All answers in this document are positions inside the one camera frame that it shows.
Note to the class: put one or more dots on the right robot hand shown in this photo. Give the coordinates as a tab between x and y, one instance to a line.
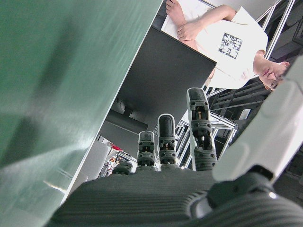
146	201

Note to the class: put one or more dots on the dark Huawei monitor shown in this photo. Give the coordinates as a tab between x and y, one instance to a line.
165	78

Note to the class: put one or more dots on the green conveyor belt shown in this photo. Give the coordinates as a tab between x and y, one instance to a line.
59	82

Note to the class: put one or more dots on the person in white t-shirt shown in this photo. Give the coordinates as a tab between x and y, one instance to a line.
236	33

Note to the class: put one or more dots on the silver conveyor side rail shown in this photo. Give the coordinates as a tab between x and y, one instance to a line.
80	165

